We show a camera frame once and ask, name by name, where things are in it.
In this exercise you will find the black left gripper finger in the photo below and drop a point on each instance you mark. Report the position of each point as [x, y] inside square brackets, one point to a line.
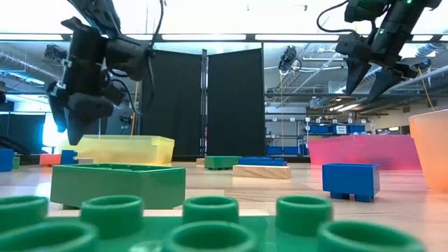
[57, 108]
[84, 108]

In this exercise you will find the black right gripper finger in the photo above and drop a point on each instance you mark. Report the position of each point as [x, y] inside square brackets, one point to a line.
[383, 84]
[355, 75]

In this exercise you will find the green plastic brick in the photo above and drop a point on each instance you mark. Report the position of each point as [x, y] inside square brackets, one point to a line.
[210, 238]
[119, 182]
[221, 162]
[17, 163]

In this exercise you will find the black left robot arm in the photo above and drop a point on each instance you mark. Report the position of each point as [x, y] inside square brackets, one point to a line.
[94, 14]

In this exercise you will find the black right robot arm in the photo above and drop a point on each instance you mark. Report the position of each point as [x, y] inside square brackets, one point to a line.
[399, 24]

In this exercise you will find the black monitor panel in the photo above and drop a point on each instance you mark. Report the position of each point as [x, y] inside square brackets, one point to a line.
[99, 126]

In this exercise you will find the white ceiling air unit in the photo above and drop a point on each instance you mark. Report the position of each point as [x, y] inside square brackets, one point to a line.
[420, 50]

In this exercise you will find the orange plastic brick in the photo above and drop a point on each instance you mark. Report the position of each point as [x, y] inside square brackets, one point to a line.
[49, 159]

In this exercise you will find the blue storage bin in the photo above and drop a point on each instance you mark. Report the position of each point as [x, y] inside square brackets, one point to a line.
[318, 129]
[357, 129]
[339, 129]

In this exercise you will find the yellow translucent plastic bin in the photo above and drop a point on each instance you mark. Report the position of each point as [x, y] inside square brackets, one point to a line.
[122, 150]

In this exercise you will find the ceiling light strip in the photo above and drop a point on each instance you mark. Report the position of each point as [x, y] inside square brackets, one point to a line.
[421, 37]
[203, 36]
[297, 37]
[444, 37]
[31, 37]

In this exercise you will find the pink translucent plastic bin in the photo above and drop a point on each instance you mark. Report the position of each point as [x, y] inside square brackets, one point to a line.
[364, 152]

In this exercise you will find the metal storage shelf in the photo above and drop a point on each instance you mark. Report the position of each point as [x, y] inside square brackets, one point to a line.
[307, 127]

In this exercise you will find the orange translucent plastic bin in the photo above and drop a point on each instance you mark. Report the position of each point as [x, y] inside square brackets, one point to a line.
[432, 150]

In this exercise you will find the blue low crate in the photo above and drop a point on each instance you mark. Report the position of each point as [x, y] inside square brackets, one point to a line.
[283, 150]

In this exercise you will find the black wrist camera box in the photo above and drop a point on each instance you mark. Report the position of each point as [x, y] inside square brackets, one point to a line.
[364, 10]
[127, 56]

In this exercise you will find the black tripod camera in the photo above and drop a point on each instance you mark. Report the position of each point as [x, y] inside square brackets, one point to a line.
[125, 120]

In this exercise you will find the black diagonal rail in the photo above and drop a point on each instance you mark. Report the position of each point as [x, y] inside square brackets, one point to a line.
[15, 145]

